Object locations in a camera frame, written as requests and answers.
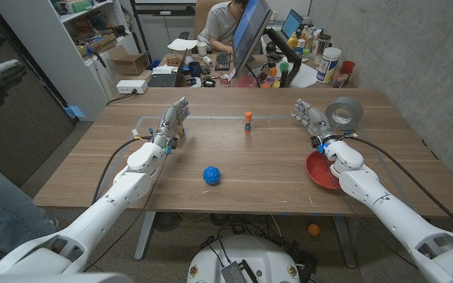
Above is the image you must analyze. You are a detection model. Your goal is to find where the grey power brick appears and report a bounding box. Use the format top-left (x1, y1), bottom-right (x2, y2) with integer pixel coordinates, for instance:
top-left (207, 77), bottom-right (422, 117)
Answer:
top-left (220, 261), bottom-right (249, 283)

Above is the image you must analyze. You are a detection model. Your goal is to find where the grey table leg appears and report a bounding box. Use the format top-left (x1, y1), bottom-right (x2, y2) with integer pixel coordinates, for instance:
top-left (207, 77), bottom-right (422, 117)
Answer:
top-left (332, 215), bottom-right (358, 269)
top-left (134, 211), bottom-right (157, 261)

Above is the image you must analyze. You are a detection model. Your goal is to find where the white power box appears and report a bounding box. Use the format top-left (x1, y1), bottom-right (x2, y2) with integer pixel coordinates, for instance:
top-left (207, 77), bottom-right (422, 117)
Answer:
top-left (116, 79), bottom-right (149, 95)

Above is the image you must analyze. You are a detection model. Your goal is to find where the white canister with blue label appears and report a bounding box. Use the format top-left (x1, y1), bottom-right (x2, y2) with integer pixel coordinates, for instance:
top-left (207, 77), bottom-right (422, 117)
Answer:
top-left (315, 46), bottom-right (342, 84)

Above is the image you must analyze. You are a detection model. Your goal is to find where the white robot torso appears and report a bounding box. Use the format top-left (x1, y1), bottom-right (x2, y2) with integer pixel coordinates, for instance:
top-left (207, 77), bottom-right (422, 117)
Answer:
top-left (0, 272), bottom-right (135, 283)

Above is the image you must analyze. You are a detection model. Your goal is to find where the printed cardboard box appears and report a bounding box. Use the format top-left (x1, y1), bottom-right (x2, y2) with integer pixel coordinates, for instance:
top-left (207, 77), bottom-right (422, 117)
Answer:
top-left (77, 33), bottom-right (118, 58)

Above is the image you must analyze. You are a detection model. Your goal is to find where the white shelf unit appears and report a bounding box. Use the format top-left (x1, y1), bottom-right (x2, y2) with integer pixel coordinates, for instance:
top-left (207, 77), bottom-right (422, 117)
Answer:
top-left (0, 0), bottom-right (141, 122)

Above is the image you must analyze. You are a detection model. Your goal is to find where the brown office chair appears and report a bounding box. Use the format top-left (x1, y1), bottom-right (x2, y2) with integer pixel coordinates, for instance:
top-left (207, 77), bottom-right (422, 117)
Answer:
top-left (193, 0), bottom-right (227, 40)

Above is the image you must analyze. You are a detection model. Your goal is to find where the blue spiky ball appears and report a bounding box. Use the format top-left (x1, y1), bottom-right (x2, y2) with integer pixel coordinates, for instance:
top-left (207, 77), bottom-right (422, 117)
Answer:
top-left (202, 165), bottom-right (222, 186)

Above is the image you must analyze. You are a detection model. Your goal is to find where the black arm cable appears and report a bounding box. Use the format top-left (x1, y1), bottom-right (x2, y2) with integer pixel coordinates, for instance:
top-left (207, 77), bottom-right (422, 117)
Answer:
top-left (91, 135), bottom-right (153, 205)
top-left (338, 134), bottom-right (453, 239)

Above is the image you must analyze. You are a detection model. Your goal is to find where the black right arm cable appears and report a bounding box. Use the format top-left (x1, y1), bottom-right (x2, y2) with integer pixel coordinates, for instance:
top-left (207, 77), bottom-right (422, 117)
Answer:
top-left (338, 134), bottom-right (453, 239)

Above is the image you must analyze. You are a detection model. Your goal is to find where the black laptop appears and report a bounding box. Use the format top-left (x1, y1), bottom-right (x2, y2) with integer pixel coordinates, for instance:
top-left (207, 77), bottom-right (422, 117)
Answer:
top-left (146, 49), bottom-right (188, 88)

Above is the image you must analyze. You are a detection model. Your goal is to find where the dark blue mug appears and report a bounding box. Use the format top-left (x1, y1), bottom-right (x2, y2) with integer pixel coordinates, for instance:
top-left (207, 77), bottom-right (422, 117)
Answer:
top-left (188, 61), bottom-right (203, 79)

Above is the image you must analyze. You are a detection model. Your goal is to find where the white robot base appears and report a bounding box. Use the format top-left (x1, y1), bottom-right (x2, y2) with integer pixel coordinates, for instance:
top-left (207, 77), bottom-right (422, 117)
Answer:
top-left (186, 234), bottom-right (301, 283)

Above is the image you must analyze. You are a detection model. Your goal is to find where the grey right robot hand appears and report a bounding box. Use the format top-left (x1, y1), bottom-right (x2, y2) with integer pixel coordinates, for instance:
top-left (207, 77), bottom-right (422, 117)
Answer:
top-left (290, 97), bottom-right (340, 149)

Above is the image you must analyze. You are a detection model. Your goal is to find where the black keyboard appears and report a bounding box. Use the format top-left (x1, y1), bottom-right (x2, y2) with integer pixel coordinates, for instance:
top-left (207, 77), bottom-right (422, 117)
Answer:
top-left (214, 51), bottom-right (232, 72)

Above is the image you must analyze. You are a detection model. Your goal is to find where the small laptop with blue screen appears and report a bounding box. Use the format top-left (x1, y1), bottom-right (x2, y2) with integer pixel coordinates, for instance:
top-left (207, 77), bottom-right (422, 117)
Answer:
top-left (280, 9), bottom-right (304, 40)

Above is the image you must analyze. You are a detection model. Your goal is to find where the black floor fan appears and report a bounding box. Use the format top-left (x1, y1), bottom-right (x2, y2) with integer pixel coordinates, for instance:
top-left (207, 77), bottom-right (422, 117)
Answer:
top-left (153, 211), bottom-right (183, 233)

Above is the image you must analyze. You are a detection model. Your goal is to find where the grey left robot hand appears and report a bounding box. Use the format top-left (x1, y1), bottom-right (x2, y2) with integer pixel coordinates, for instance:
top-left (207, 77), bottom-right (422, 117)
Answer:
top-left (151, 97), bottom-right (191, 149)

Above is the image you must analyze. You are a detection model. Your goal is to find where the large tilted monitor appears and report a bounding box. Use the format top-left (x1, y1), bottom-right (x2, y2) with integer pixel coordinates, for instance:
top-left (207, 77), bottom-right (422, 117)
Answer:
top-left (232, 0), bottom-right (274, 78)

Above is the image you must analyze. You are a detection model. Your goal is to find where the seated person in grey shirt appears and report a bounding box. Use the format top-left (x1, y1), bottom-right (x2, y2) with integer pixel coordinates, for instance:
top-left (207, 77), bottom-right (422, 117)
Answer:
top-left (197, 0), bottom-right (249, 54)

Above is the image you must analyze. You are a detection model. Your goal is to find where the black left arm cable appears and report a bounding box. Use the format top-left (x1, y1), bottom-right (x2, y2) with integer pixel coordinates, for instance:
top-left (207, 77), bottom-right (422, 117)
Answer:
top-left (91, 135), bottom-right (153, 205)

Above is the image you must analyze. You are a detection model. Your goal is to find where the red bowl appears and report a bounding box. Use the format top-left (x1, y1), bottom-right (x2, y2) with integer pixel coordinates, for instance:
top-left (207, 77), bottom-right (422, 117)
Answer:
top-left (304, 150), bottom-right (344, 191)

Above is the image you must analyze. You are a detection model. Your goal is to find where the open cardboard box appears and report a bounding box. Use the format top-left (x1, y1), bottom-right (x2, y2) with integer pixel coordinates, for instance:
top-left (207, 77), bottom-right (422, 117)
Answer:
top-left (107, 46), bottom-right (151, 76)

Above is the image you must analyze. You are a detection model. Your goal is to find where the grey duct tape roll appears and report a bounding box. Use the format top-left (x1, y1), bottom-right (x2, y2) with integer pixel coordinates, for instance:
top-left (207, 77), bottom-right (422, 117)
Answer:
top-left (324, 96), bottom-right (364, 131)

